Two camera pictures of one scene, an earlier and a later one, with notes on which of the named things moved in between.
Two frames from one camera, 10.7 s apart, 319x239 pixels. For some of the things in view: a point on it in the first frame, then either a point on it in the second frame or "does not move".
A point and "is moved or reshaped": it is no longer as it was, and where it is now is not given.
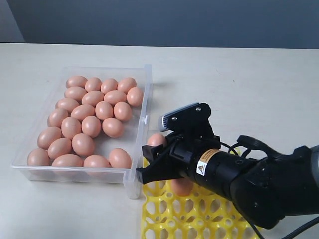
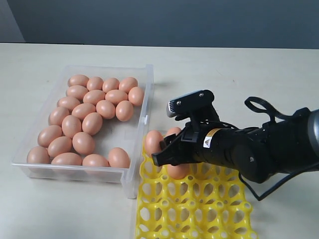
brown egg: x=108 y=85 does not move
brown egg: x=182 y=186 is moved or reshaped
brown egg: x=93 y=84 does not move
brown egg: x=112 y=127 → x=173 y=130
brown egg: x=82 y=144 does not move
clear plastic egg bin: x=92 y=128 does not move
